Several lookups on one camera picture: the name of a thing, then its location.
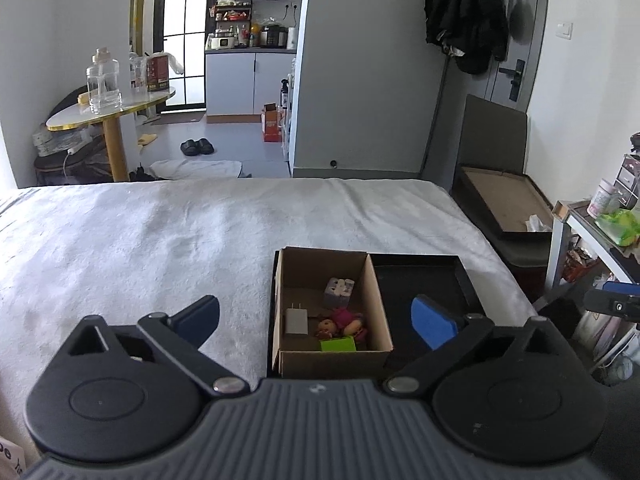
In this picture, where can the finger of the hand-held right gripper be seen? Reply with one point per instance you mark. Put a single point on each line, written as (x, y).
(617, 302)

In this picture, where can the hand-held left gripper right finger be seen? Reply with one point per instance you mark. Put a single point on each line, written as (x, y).
(432, 322)

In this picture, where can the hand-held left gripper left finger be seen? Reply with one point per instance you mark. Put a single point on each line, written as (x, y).
(197, 320)

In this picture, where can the black tray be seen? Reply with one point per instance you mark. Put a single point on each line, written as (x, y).
(420, 280)

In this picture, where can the brown cardboard box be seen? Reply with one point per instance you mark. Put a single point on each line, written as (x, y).
(372, 310)

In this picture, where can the pink plush toy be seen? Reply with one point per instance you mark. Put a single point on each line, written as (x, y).
(346, 317)

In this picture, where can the green plastic cube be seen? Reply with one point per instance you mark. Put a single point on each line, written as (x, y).
(338, 344)

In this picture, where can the white charger plug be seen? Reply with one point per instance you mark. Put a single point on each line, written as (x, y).
(295, 321)

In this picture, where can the small doll figure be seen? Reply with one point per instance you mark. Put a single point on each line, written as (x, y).
(326, 329)

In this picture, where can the red plastic crate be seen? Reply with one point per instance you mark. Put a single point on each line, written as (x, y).
(580, 265)

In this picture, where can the white side shelf table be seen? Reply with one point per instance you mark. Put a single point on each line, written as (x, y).
(595, 240)

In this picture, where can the green snack packet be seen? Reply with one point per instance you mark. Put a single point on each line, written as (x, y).
(620, 227)

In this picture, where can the pink white container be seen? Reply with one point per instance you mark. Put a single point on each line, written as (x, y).
(601, 199)

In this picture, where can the white crumpled tissue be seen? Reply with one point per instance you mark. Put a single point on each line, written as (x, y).
(537, 224)

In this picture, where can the small drawer organizer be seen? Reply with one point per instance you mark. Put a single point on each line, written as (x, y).
(629, 180)

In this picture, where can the white floor towel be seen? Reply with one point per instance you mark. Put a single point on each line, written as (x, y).
(197, 169)

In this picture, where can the black slipper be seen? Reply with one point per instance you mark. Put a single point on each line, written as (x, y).
(205, 145)
(190, 147)

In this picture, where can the yellow slippers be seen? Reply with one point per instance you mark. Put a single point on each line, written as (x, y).
(146, 139)

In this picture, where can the open cardboard box on floor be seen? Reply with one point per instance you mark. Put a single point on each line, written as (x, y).
(492, 140)

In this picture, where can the dark luggage bags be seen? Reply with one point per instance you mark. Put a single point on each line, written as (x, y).
(70, 165)

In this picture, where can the brown doormat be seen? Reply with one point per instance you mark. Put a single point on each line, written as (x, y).
(177, 119)

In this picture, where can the orange cardboard box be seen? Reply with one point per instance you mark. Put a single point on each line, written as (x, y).
(272, 125)

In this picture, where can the gold-edged round table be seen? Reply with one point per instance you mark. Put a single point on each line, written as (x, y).
(115, 110)

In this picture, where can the white printed paper bag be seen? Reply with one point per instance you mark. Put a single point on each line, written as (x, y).
(10, 457)

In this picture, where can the black spray bottle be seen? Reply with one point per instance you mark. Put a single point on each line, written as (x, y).
(284, 94)

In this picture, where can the white kitchen cabinet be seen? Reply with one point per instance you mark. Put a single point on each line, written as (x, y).
(250, 82)

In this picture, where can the black door lock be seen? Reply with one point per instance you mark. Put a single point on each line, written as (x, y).
(515, 77)

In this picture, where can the red box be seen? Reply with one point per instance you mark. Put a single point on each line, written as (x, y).
(158, 72)

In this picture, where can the large glass bottle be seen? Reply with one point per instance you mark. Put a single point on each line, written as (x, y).
(104, 85)

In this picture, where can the small glass bottle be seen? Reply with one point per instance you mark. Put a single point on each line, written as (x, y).
(137, 72)

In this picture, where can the white plastic bag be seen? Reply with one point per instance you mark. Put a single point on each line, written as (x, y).
(175, 62)

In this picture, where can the white kitchen appliance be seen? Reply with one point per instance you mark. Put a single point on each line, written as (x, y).
(221, 42)

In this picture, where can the black-framed glass door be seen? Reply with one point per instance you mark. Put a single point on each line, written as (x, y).
(182, 35)

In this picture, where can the orange drink bottle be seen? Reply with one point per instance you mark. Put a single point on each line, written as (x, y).
(255, 35)

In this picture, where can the black rice cooker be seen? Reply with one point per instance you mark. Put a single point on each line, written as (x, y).
(272, 37)

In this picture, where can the grey entrance door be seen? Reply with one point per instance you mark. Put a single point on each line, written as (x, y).
(522, 25)

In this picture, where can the white paper roll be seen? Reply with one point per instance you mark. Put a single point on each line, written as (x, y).
(292, 38)

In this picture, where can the spice rack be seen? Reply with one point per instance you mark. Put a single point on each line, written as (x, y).
(231, 17)

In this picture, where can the black hanging jacket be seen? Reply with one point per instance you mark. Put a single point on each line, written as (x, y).
(465, 10)

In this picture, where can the white light switch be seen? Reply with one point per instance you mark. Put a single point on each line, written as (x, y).
(565, 30)

